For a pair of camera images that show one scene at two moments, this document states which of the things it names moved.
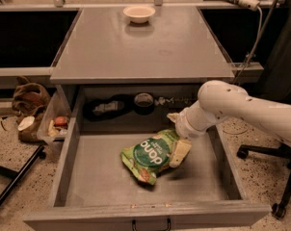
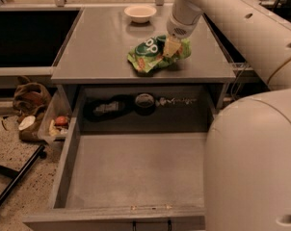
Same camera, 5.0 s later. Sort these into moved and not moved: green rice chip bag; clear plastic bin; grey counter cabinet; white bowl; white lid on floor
Moved: green rice chip bag
Not moved: grey counter cabinet; white lid on floor; white bowl; clear plastic bin
